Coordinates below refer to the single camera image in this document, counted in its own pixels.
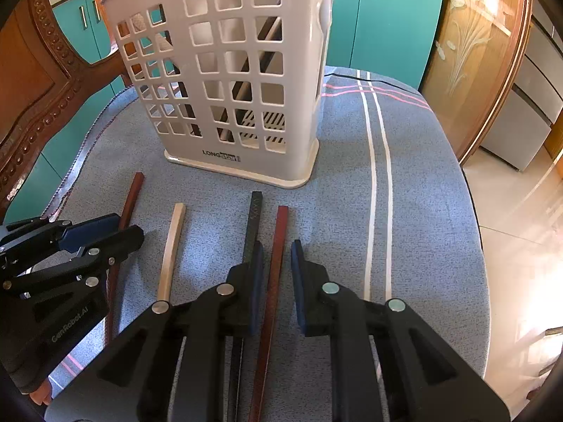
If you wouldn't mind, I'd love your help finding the wooden glass-door cabinet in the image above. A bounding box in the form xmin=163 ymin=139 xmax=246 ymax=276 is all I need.
xmin=422 ymin=0 xmax=532 ymax=163

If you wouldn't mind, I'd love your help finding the teal kitchen cabinet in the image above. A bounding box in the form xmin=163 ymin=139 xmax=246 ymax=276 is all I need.
xmin=1 ymin=0 xmax=443 ymax=221

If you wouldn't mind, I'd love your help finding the brown wooden chair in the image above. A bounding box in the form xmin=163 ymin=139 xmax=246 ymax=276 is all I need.
xmin=1 ymin=0 xmax=126 ymax=211

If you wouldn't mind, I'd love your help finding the blue striped table cloth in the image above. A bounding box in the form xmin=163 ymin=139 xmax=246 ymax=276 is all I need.
xmin=45 ymin=68 xmax=510 ymax=421

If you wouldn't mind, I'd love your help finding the beige chopstick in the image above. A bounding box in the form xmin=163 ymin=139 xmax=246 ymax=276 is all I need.
xmin=157 ymin=203 xmax=186 ymax=301

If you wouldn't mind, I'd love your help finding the grey drawer unit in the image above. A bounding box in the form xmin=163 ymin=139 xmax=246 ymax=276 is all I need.
xmin=481 ymin=1 xmax=562 ymax=172

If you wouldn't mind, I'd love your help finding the black chopstick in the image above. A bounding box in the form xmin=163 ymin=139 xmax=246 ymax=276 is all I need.
xmin=227 ymin=191 xmax=262 ymax=422

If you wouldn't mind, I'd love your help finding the dark red chopstick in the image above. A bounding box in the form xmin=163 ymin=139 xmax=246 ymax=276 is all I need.
xmin=104 ymin=172 xmax=145 ymax=346

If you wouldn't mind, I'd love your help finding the white plastic utensil basket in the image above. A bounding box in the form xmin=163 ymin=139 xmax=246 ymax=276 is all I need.
xmin=101 ymin=0 xmax=332 ymax=188

